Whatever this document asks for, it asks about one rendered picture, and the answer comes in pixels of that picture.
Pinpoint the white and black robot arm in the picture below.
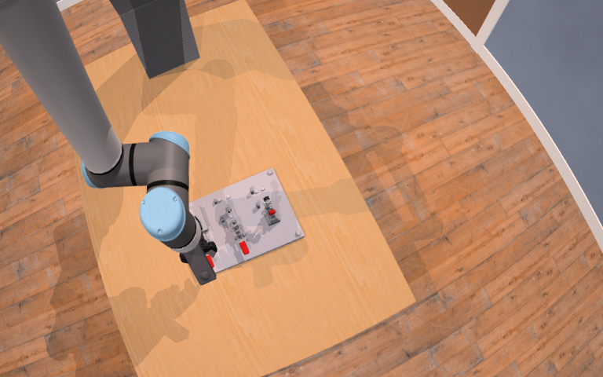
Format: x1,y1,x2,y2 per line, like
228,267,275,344
0,0,217,285

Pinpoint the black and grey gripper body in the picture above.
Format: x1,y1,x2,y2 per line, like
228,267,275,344
180,216,210,260

